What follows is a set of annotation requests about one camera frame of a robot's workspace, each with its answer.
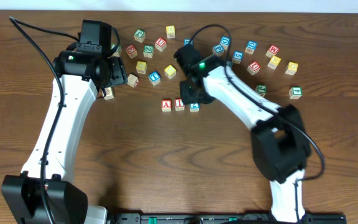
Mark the blue 2 block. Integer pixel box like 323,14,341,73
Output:
190,103,200,112

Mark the red I block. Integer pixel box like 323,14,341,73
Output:
175,98,185,111

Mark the red A block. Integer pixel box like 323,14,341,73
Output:
161,100,172,112

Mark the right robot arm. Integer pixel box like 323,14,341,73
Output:
173,44,311,223

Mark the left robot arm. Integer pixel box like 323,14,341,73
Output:
1,20,127,223

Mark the plain wooden red block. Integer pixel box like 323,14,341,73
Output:
127,73,139,88

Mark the plain wooden picture block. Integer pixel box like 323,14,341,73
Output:
103,87,114,100

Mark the green 7 block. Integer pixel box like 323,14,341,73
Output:
112,45,122,57

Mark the yellow block left middle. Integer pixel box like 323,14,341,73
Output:
136,61,147,74

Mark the red E block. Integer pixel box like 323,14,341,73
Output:
125,45,137,58

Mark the yellow block centre left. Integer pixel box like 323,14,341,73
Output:
164,65,177,79

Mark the blue T block left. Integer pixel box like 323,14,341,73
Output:
149,71,161,86

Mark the green Z block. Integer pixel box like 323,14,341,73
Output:
143,45,154,58

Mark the green J block top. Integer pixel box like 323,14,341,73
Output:
134,29,146,43

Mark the green j block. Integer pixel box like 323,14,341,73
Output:
255,85,267,97
134,29,146,43

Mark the blue P block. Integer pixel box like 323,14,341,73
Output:
213,44,224,57

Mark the red U block left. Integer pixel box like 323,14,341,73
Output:
155,37,167,52

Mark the red u block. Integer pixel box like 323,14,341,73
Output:
247,61,260,75
155,37,167,52

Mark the blue 5 block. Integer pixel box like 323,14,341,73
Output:
232,50,244,64

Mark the blue D block left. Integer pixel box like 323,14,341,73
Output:
219,36,231,50

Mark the blue d block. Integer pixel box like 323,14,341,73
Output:
245,40,257,55
219,36,231,50

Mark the yellow block top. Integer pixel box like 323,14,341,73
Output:
166,26,176,39

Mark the red U block right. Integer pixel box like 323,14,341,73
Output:
247,61,260,75

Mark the green J block right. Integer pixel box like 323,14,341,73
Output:
255,85,267,97

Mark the blue D block right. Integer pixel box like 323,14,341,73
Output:
245,40,257,55

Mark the yellow K block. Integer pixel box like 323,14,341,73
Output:
267,55,281,70

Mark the red M block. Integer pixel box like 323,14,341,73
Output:
265,45,280,58

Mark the yellow G block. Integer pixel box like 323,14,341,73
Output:
285,62,298,75

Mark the green 4 block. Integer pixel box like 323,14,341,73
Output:
289,86,303,99

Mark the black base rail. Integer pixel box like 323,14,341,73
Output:
106,213,347,224

